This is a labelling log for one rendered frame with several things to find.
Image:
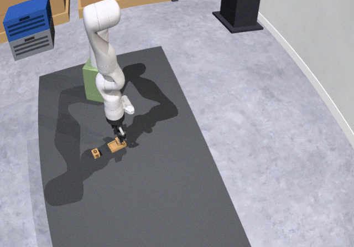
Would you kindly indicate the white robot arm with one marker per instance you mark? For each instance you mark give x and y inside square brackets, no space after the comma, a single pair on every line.
[98,18]

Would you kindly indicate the tan rectangular tray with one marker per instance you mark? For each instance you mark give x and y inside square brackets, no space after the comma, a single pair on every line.
[114,147]

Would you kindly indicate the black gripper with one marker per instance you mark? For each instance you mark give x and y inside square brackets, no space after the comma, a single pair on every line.
[117,128]

